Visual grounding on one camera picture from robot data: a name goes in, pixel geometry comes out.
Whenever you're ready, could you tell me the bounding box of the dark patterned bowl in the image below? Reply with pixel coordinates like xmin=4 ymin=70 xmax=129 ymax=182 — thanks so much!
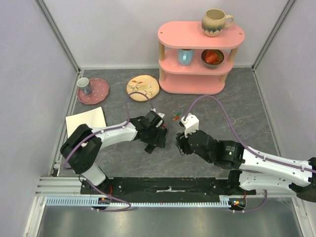
xmin=201 ymin=49 xmax=225 ymax=69

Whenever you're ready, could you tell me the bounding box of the pink three-tier shelf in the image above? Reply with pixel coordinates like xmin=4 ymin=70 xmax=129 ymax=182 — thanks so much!
xmin=158 ymin=21 xmax=245 ymax=95

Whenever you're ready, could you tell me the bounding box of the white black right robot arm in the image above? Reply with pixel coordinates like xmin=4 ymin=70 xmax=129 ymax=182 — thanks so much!
xmin=176 ymin=130 xmax=316 ymax=202

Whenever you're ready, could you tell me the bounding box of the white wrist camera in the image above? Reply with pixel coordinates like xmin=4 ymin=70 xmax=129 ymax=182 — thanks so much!
xmin=151 ymin=108 xmax=165 ymax=118
xmin=180 ymin=113 xmax=199 ymax=137

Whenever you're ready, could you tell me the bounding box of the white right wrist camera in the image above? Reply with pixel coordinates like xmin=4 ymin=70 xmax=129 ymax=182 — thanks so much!
xmin=180 ymin=113 xmax=199 ymax=137

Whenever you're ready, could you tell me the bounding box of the grey blue cup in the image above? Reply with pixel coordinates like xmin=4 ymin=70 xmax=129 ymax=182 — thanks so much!
xmin=77 ymin=78 xmax=92 ymax=95

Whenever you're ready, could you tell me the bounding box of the beige ceramic mug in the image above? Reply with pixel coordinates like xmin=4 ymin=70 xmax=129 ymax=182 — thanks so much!
xmin=201 ymin=9 xmax=234 ymax=37

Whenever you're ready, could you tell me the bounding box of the light blue mug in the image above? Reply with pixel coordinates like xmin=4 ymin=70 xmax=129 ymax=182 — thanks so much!
xmin=178 ymin=49 xmax=194 ymax=66

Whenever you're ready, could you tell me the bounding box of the white square plate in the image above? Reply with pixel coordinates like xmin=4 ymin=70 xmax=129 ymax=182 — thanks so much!
xmin=65 ymin=107 xmax=106 ymax=138

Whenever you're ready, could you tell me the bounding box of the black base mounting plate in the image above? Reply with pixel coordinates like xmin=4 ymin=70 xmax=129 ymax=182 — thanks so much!
xmin=80 ymin=176 xmax=257 ymax=203

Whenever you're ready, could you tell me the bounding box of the pink dotted plate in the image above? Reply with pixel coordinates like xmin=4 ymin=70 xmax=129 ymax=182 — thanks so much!
xmin=77 ymin=78 xmax=110 ymax=105

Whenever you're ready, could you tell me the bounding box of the white slotted cable duct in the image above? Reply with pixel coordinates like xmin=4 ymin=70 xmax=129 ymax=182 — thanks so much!
xmin=45 ymin=196 xmax=247 ymax=206

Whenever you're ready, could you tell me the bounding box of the cream bird plate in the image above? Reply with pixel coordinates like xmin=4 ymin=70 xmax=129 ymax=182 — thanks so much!
xmin=126 ymin=75 xmax=160 ymax=99

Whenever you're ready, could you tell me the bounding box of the orange cup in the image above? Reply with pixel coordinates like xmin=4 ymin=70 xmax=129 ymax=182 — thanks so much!
xmin=204 ymin=50 xmax=221 ymax=64

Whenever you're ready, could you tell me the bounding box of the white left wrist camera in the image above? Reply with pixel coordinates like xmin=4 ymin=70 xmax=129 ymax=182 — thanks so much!
xmin=151 ymin=108 xmax=165 ymax=118

